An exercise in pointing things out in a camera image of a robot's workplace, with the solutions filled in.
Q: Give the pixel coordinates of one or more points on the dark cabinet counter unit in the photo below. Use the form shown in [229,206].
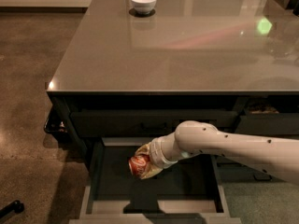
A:
[231,55]

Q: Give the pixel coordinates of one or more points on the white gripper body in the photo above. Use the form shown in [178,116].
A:
[156,155]

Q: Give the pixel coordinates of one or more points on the black side rail handle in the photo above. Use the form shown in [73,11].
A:
[54,123]

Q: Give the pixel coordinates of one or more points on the open grey middle drawer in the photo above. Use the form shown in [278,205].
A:
[190,192]

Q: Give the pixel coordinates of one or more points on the dark top drawer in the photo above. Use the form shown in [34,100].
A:
[126,123]

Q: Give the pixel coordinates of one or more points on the dark drawer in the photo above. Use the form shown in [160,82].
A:
[126,123]
[269,124]
[244,174]

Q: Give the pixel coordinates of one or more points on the white ceramic bowl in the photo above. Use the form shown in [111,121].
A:
[143,6]

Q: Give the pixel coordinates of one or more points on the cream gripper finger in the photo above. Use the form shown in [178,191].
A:
[149,171]
[143,150]

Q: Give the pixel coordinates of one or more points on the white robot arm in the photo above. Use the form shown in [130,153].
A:
[274,156]

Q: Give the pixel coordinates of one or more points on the right lower dark drawer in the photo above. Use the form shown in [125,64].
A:
[244,174]

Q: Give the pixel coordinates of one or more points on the black drawer handle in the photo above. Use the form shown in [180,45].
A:
[157,127]

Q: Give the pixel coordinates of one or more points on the black object on floor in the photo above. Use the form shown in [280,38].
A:
[16,207]

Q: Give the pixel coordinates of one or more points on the right upper dark drawer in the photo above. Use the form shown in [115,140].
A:
[269,124]

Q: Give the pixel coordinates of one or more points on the red coke can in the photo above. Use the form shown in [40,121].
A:
[138,164]

